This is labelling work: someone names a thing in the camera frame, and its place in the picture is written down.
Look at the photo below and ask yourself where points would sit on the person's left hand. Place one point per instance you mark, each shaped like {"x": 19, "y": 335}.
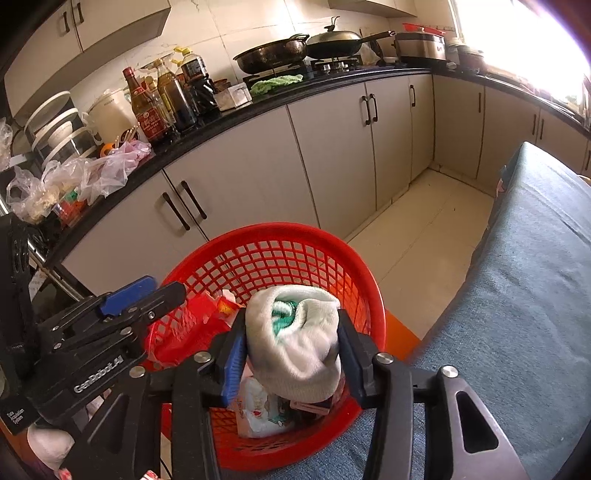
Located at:
{"x": 48, "y": 445}

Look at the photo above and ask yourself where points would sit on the white condiment box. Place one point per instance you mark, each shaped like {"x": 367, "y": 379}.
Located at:
{"x": 233, "y": 98}

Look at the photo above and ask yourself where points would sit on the pink white plastic bag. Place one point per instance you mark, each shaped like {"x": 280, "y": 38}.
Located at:
{"x": 115, "y": 170}

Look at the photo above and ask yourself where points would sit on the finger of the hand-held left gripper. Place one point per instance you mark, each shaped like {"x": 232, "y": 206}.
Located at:
{"x": 127, "y": 295}
{"x": 161, "y": 300}

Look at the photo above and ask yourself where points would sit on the white rice cooker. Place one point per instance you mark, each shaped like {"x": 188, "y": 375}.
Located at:
{"x": 111, "y": 115}

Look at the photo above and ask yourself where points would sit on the grey kitchen base cabinets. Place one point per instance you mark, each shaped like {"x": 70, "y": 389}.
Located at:
{"x": 332, "y": 152}

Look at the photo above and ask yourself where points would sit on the dark round wok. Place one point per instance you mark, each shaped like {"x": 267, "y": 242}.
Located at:
{"x": 270, "y": 55}

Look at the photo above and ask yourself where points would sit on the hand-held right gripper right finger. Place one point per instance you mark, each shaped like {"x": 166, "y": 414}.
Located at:
{"x": 353, "y": 369}

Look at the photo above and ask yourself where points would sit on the brown sauce bottle red label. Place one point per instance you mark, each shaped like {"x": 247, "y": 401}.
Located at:
{"x": 147, "y": 115}

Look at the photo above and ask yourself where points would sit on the grey wall cabinet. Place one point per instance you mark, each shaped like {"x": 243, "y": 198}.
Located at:
{"x": 92, "y": 46}
{"x": 369, "y": 5}

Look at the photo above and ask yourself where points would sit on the black kitchen countertop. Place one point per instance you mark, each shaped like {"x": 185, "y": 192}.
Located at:
{"x": 194, "y": 143}

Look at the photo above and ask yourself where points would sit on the steel cooking pot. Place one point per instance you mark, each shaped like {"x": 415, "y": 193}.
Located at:
{"x": 420, "y": 48}

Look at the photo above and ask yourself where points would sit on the large dark soy sauce bottle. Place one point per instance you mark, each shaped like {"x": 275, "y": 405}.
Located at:
{"x": 198, "y": 83}

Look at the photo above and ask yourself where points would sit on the gas stove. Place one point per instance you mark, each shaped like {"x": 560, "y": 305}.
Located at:
{"x": 332, "y": 67}

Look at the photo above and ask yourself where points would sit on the small pink box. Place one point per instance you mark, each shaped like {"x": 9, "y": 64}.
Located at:
{"x": 309, "y": 408}

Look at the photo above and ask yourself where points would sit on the blue tablecloth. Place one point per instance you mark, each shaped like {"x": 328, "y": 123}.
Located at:
{"x": 531, "y": 277}

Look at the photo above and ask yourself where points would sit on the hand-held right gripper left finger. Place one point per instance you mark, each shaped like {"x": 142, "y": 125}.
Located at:
{"x": 233, "y": 369}

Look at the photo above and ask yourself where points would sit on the white sock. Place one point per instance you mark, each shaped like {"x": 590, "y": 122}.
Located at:
{"x": 295, "y": 360}

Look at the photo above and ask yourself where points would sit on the yellow cap oil bottle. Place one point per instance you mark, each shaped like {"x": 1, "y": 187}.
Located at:
{"x": 178, "y": 101}

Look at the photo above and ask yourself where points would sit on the green cloth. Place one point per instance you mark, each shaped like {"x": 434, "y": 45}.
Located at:
{"x": 277, "y": 84}

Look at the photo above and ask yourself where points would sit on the red lid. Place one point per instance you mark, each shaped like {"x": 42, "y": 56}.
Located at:
{"x": 422, "y": 27}

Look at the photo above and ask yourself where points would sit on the clear plastic bags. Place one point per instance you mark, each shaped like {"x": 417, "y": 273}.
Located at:
{"x": 37, "y": 194}

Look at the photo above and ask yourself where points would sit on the red white wrapper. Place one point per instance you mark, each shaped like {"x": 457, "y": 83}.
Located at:
{"x": 226, "y": 307}

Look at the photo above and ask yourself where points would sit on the kitchen window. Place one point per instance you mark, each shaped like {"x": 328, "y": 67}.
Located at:
{"x": 521, "y": 41}

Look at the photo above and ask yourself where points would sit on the white printed packet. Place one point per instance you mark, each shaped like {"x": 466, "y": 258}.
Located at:
{"x": 261, "y": 408}

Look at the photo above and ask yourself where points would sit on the orange floor mat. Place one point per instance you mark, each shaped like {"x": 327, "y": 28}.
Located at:
{"x": 401, "y": 332}

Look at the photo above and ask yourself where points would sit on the dark cooking pot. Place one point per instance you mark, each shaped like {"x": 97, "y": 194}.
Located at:
{"x": 466, "y": 57}

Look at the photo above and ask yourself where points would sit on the red mesh basket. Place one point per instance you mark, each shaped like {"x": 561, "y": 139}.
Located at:
{"x": 277, "y": 258}

